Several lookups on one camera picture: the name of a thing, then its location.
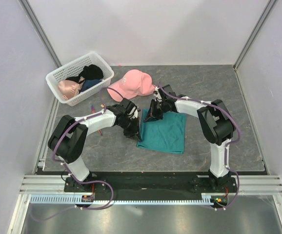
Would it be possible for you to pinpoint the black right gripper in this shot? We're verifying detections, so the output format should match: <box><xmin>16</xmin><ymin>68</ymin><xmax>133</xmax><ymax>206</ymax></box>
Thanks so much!
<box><xmin>143</xmin><ymin>99</ymin><xmax>167</xmax><ymax>123</ymax></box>

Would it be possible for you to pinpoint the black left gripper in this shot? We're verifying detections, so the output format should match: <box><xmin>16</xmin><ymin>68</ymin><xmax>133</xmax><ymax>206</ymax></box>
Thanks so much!
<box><xmin>118</xmin><ymin>117</ymin><xmax>141</xmax><ymax>142</ymax></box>

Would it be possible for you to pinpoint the teal satin napkin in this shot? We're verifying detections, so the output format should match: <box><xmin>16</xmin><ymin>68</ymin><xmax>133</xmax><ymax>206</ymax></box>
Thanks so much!
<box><xmin>137</xmin><ymin>112</ymin><xmax>186</xmax><ymax>154</ymax></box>

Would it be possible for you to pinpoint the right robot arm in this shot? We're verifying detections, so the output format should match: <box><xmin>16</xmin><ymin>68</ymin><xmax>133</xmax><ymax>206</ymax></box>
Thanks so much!
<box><xmin>144</xmin><ymin>85</ymin><xmax>240</xmax><ymax>192</ymax></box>

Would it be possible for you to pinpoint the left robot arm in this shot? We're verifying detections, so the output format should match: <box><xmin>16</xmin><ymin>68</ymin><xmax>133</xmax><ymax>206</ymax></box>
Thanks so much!
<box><xmin>48</xmin><ymin>98</ymin><xmax>142</xmax><ymax>192</ymax></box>

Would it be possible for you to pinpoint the pink baseball cap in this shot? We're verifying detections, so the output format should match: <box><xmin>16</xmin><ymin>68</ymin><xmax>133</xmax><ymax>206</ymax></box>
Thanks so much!
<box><xmin>107</xmin><ymin>69</ymin><xmax>156</xmax><ymax>102</ymax></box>

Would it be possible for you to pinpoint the navy cloth in basket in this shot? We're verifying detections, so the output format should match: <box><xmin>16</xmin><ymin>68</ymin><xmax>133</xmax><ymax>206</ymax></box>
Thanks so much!
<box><xmin>80</xmin><ymin>79</ymin><xmax>103</xmax><ymax>93</ymax></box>

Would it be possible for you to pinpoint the black cloth in basket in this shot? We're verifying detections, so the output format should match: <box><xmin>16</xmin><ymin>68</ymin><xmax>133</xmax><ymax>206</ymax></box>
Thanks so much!
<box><xmin>79</xmin><ymin>64</ymin><xmax>104</xmax><ymax>80</ymax></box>

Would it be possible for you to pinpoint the pink cloth in basket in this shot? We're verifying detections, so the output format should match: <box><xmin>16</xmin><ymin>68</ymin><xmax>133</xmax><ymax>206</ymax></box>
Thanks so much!
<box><xmin>58</xmin><ymin>80</ymin><xmax>82</xmax><ymax>100</ymax></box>

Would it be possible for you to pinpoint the white plastic basket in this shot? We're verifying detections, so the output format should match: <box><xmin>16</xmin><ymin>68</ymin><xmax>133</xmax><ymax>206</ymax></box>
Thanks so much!
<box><xmin>45</xmin><ymin>52</ymin><xmax>114</xmax><ymax>106</ymax></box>

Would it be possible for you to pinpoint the black mounting base plate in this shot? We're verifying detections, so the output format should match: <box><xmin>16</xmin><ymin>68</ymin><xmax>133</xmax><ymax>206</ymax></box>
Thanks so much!
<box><xmin>64</xmin><ymin>171</ymin><xmax>238</xmax><ymax>193</ymax></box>

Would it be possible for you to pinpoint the light blue cable duct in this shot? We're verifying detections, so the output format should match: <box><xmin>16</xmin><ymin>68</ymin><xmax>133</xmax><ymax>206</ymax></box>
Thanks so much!
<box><xmin>30</xmin><ymin>194</ymin><xmax>214</xmax><ymax>206</ymax></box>

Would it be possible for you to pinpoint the aluminium frame rail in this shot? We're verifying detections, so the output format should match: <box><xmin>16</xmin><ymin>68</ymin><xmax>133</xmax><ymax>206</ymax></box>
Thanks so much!
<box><xmin>19</xmin><ymin>174</ymin><xmax>67</xmax><ymax>195</ymax></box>

